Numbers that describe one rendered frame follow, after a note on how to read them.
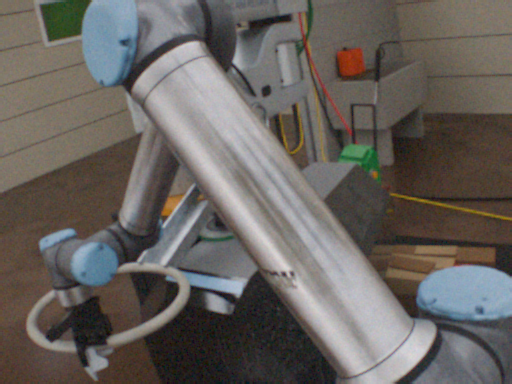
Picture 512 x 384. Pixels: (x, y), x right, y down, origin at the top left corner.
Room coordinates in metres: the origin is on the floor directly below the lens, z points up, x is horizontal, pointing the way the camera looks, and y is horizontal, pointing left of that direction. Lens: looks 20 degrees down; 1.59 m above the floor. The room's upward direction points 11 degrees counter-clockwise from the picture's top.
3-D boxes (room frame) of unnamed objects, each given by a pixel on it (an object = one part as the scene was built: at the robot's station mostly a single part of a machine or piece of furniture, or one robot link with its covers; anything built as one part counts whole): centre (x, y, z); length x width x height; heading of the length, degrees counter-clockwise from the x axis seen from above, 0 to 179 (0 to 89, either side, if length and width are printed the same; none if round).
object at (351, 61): (5.04, -1.18, 1.00); 0.50 x 0.22 x 0.33; 139
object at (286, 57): (2.31, -0.18, 1.36); 0.19 x 0.19 x 0.20
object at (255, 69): (2.07, -0.05, 1.32); 0.74 x 0.23 x 0.49; 149
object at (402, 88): (4.99, -1.42, 0.43); 1.30 x 0.62 x 0.86; 139
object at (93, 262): (0.92, 0.39, 1.18); 0.12 x 0.12 x 0.09; 48
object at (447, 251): (2.44, -0.94, 0.13); 0.25 x 0.10 x 0.01; 63
